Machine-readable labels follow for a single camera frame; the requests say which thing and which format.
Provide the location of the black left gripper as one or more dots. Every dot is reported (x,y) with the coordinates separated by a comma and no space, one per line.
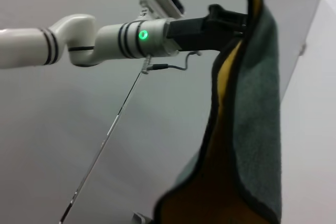
(191,32)

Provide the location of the grey and yellow towel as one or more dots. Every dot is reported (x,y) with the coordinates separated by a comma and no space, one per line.
(257,103)

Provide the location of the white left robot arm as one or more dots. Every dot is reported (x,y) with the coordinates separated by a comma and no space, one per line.
(26,45)

